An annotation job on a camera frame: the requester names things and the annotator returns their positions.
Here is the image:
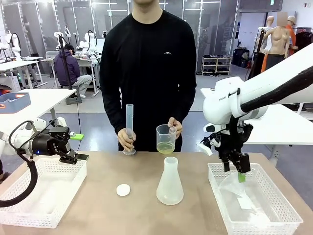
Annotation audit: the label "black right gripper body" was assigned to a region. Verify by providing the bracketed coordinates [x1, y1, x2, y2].
[214, 131, 246, 164]

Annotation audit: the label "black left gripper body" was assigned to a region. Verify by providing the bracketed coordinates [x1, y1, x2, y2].
[29, 133, 72, 157]

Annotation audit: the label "clear plastic funnel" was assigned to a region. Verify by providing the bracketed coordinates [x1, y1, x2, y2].
[219, 174, 247, 204]

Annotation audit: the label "white perforated plastic basket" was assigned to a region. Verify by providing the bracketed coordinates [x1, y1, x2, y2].
[207, 163, 304, 235]
[0, 158, 88, 229]

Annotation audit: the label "white round stopper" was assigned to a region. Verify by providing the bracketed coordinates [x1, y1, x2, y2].
[116, 183, 131, 197]

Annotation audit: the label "translucent plastic conical flask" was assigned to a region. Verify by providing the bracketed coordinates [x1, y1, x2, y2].
[156, 156, 184, 206]

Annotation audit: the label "clear plastic beaker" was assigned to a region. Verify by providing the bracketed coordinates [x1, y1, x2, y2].
[156, 124, 177, 155]

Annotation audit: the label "clear plastic graduated cylinder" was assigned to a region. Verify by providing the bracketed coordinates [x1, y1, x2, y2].
[122, 104, 137, 156]

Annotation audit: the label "person's right forearm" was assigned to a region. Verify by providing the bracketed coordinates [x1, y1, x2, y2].
[103, 93, 128, 134]

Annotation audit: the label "person's left forearm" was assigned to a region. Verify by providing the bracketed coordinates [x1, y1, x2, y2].
[174, 90, 197, 126]

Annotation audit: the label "person's left hand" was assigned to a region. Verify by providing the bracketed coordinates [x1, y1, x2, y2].
[168, 117, 183, 140]

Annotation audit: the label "person's right hand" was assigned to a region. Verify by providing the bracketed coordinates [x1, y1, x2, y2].
[117, 127, 137, 151]

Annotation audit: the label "clear bag with white label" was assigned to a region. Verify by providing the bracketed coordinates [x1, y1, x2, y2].
[236, 195, 270, 224]

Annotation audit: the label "blue plastic tray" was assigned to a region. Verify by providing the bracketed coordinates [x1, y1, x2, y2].
[0, 92, 32, 114]

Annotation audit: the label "seated person purple hoodie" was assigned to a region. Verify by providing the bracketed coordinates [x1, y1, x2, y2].
[53, 44, 92, 99]

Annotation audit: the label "background workbench desk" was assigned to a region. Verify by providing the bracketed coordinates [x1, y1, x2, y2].
[41, 50, 102, 96]

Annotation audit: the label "white shoe rack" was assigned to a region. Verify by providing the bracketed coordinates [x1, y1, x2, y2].
[201, 55, 232, 76]

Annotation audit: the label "dark blue bag pile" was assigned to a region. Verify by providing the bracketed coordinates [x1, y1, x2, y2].
[232, 47, 250, 69]

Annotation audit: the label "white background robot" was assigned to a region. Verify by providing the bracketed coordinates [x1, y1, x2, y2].
[4, 30, 23, 61]
[84, 30, 99, 53]

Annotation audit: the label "person in black sweater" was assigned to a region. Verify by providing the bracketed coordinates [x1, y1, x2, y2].
[99, 0, 197, 153]

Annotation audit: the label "bare beige mannequin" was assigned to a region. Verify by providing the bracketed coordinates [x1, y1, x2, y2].
[263, 11, 291, 71]

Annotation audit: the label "black hanging garments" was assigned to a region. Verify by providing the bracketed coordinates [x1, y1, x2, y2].
[294, 31, 313, 51]

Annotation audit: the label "mannequin with hat orange clothes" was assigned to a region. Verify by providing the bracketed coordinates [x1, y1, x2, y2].
[285, 15, 298, 51]

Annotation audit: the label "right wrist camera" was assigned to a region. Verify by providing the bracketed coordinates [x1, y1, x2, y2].
[197, 136, 222, 156]

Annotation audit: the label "black right arm cable sleeve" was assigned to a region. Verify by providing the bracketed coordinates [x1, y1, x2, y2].
[228, 65, 313, 147]

